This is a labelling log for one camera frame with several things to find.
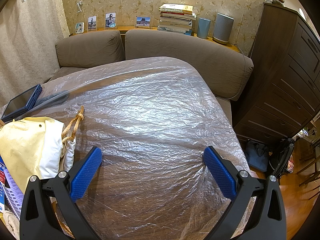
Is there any orange knotted rope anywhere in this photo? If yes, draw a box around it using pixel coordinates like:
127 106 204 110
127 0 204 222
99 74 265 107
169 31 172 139
61 105 85 143

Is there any dark wooden cabinet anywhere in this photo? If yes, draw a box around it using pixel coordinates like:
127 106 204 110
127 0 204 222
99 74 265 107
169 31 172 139
232 3 319 143

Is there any blue cylindrical container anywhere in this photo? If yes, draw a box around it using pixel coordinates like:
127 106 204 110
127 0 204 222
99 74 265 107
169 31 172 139
197 18 211 39

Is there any brown fabric sofa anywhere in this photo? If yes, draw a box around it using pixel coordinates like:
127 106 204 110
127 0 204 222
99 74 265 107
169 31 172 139
51 29 254 121

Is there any clear plastic table cover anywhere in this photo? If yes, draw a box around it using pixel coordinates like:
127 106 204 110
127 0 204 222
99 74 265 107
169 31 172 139
19 57 248 239

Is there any landscape photo frame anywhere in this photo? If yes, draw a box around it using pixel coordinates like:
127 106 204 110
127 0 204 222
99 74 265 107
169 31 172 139
135 16 151 28

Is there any stack of books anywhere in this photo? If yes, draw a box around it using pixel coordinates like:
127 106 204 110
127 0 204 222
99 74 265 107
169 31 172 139
157 4 196 36

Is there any small left photo frame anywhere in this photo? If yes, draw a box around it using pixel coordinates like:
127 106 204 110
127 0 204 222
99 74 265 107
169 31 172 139
75 22 84 34

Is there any beige curtain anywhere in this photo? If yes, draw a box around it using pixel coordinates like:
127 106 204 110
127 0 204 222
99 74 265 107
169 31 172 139
1 0 69 105

